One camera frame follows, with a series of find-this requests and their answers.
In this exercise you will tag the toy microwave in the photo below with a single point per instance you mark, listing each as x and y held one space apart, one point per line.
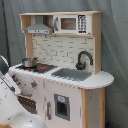
73 24

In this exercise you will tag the grey toy sink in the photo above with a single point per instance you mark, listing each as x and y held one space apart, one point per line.
72 74

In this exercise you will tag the wooden toy kitchen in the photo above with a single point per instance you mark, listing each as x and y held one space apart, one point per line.
87 98

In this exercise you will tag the grey range hood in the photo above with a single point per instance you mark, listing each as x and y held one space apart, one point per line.
39 27

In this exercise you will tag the grey cabinet door handle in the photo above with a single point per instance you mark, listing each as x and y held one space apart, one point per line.
49 111

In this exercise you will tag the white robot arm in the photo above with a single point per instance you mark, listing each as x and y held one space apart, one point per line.
12 113

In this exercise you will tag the black toy stovetop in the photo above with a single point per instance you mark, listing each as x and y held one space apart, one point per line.
39 68

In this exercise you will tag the right red stove knob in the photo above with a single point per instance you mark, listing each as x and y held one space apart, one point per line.
33 84

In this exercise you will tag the white oven door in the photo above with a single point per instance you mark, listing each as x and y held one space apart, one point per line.
33 104

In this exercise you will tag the left red stove knob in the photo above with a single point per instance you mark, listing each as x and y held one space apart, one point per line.
15 79

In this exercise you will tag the black toy faucet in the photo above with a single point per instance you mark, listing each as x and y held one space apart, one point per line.
80 65

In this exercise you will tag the silver toy pot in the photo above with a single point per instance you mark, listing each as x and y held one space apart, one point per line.
29 62

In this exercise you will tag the grey ice dispenser panel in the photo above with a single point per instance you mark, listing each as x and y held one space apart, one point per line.
62 106

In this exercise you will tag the red stove knob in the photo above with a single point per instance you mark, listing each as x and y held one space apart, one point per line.
15 79
33 84

